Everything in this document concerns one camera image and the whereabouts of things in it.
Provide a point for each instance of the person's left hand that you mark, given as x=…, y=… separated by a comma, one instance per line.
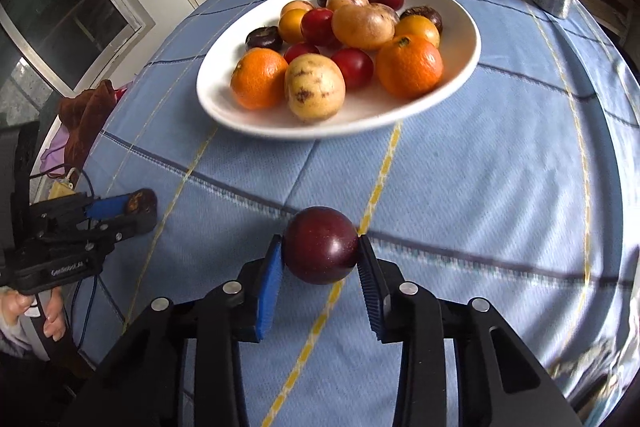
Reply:
x=13, y=305

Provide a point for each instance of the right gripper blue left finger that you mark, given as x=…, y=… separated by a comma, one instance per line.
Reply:
x=267, y=286

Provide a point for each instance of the blue checked tablecloth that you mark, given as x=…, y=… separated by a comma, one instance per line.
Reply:
x=522, y=188

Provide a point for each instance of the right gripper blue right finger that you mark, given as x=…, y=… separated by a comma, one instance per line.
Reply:
x=374, y=275

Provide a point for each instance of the white oval plate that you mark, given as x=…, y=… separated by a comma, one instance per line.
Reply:
x=364, y=109

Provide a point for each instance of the dark purple plum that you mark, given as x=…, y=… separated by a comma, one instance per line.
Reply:
x=319, y=245

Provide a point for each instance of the dark chestnut fruit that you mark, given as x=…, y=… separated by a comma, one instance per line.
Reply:
x=267, y=37
x=424, y=11

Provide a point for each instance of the dark chestnut fruit left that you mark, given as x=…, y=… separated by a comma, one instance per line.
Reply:
x=267, y=37

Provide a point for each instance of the small orange tangerine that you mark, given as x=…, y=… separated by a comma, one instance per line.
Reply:
x=290, y=26

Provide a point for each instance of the orange tangerine on plate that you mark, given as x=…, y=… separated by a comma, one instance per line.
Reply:
x=408, y=67

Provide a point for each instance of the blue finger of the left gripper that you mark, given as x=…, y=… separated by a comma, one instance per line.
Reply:
x=107, y=208
x=126, y=226

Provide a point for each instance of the brown cloth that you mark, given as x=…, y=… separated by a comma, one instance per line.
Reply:
x=83, y=117

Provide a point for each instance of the yellow brown pear melon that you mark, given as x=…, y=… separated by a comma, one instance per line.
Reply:
x=363, y=27

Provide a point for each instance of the small striped brown fruit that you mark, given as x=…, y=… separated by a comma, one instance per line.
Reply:
x=296, y=5

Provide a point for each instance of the large orange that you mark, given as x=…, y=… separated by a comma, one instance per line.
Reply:
x=257, y=81

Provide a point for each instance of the yellow orange citrus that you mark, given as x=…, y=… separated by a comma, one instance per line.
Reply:
x=418, y=25

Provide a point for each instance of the dark chestnut fruit right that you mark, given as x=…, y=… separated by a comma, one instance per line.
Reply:
x=424, y=11

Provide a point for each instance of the large yellow brown melon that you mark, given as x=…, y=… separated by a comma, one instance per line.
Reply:
x=315, y=88

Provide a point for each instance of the red tomato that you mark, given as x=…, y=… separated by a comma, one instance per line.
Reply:
x=299, y=49
x=316, y=27
x=356, y=67

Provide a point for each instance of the dark brown passion fruit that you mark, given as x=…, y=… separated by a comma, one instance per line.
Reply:
x=141, y=201

